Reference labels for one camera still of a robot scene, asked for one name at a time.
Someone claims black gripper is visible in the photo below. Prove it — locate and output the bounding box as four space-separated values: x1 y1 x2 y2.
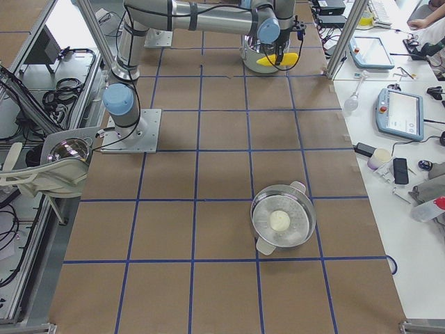
275 29 291 67

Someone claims yellow corn cob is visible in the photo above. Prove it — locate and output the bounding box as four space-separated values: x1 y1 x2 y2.
256 53 299 67

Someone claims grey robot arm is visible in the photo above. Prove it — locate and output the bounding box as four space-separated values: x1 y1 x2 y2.
111 1 294 85

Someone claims pale green electric pot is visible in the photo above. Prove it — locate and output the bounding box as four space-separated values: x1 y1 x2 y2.
241 35 298 74

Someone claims steel steamer pot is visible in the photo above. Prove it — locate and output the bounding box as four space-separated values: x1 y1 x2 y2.
250 181 316 255

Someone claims person hand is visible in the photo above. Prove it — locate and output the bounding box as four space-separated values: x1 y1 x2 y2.
407 19 429 30

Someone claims far blue teach pendant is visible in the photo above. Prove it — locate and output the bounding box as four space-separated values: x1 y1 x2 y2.
348 36 394 70

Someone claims blue teach pendant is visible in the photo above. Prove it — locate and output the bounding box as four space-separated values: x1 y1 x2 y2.
375 88 424 141
348 36 394 70

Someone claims black power adapter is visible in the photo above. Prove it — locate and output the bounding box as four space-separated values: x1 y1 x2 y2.
353 143 376 158

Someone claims near blue teach pendant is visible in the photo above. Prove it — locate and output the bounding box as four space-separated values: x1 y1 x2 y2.
375 88 424 141

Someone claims purple white cup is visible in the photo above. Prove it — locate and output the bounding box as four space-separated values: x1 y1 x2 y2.
367 148 392 170

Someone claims black remote control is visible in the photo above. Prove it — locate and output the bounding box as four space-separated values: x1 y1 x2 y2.
393 158 409 185

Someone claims white steamed bun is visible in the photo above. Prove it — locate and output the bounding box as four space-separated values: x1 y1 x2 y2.
269 210 291 232

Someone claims grey cloth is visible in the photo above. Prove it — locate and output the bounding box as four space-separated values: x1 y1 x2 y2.
409 163 445 204

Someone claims steel bowl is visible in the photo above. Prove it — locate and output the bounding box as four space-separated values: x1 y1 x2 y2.
47 137 90 162

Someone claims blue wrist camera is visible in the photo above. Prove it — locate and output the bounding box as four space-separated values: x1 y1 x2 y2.
293 15 307 42

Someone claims aluminium frame post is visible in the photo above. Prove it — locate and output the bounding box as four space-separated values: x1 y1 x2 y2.
325 0 368 79

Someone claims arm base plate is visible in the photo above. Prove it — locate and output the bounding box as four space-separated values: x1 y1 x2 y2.
99 109 162 154
144 29 173 49

